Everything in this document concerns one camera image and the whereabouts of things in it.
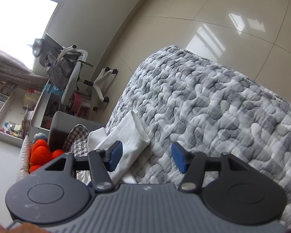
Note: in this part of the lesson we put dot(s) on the red pumpkin plush cushion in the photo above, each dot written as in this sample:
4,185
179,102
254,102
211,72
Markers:
41,154

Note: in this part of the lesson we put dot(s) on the grey checked quilt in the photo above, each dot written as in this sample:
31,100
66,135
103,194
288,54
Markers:
181,97

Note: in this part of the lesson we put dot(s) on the white sweatshirt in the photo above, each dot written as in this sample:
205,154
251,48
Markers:
129,131

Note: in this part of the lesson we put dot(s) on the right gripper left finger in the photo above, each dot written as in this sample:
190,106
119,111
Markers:
64,187

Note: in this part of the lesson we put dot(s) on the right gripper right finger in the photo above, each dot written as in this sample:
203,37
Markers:
229,187

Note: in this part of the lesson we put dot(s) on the beige curtain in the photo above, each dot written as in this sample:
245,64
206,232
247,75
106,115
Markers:
14,71

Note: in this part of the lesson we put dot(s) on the dark grey sofa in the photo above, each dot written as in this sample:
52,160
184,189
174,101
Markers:
62,124

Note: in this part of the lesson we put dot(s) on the white office chair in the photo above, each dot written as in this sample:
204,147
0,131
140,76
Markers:
41,46

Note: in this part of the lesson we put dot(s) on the white printed pillow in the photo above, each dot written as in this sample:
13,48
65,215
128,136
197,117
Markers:
23,161

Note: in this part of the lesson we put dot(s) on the white desk with bookshelf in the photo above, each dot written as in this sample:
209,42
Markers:
21,115

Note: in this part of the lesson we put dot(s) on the camouflage backpack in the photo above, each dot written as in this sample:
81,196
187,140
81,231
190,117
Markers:
59,72

